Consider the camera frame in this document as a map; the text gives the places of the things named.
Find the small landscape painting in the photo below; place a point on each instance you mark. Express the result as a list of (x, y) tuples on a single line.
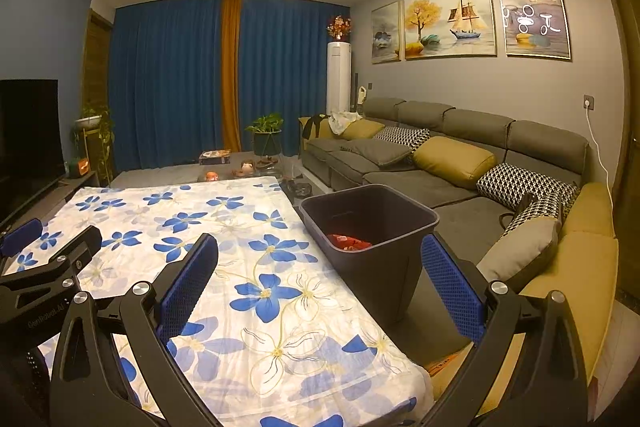
[(386, 34)]

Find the green potted plant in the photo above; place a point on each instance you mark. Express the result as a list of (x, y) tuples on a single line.
[(264, 124)]

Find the large yellow cushion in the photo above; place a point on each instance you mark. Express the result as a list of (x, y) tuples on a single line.
[(455, 159)]

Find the dark wooden door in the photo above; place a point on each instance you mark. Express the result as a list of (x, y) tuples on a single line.
[(627, 57)]

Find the orange box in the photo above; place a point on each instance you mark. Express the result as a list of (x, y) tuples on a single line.
[(79, 168)]

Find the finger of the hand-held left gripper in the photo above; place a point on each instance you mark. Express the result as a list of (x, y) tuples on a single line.
[(20, 237), (55, 257)]

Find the artificial flower bouquet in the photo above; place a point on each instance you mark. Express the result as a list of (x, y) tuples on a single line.
[(340, 27)]

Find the black jacket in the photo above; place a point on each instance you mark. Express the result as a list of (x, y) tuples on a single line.
[(312, 126)]

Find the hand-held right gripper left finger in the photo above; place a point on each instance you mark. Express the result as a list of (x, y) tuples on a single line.
[(192, 277)]

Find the grey sectional sofa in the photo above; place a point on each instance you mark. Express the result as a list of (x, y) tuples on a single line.
[(475, 122)]

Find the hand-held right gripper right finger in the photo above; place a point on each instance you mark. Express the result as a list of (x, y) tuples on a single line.
[(450, 287)]

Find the small black white patterned cushion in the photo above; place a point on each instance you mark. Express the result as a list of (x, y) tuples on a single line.
[(405, 138)]

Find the grey sky painting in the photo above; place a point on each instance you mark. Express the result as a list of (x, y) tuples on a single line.
[(532, 12)]

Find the red printed plastic bag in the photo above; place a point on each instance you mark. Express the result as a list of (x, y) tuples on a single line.
[(350, 242)]

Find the large black white patterned cushion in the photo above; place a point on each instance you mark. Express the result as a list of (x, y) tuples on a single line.
[(520, 181)]

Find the small yellow cushion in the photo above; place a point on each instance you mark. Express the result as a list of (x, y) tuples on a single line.
[(362, 130)]

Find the blue curtain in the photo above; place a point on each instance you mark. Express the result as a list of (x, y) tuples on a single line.
[(290, 72), (165, 82)]

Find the gold plant stand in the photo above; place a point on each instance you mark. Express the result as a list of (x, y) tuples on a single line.
[(82, 147)]

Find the trailing plant in white bowl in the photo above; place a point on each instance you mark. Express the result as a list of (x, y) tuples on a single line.
[(92, 117)]

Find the white cloth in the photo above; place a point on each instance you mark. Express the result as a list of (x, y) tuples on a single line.
[(342, 121)]

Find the orange curtain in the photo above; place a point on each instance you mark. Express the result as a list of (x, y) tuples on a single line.
[(231, 72)]

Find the blue floral blanket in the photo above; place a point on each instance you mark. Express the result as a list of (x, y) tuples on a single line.
[(280, 227)]

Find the flat grey cushion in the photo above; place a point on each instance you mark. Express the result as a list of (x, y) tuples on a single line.
[(380, 153)]

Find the flat printed box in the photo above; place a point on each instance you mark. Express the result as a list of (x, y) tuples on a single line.
[(215, 156)]

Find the grey trash bin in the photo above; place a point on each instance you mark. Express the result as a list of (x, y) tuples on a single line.
[(370, 282)]

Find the white hanging object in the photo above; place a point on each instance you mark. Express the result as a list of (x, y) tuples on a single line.
[(361, 96)]

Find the plump grey cushion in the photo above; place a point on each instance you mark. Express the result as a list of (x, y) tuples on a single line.
[(520, 252)]

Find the wall socket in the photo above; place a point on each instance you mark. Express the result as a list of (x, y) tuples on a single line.
[(589, 102)]

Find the brown wooden door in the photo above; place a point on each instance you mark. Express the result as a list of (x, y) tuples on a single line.
[(97, 67)]

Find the white standing air conditioner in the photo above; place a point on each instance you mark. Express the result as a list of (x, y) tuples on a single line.
[(339, 77)]

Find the sailboat and tree painting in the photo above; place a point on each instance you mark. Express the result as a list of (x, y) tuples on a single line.
[(450, 19)]

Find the small doll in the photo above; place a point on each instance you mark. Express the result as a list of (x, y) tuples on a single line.
[(246, 167)]

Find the yellow leather sofa seat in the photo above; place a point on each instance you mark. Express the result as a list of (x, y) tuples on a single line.
[(590, 257)]

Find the small orange toy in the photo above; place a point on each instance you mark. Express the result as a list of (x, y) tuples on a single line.
[(211, 176)]

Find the black television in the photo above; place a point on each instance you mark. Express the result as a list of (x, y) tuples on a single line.
[(25, 132)]

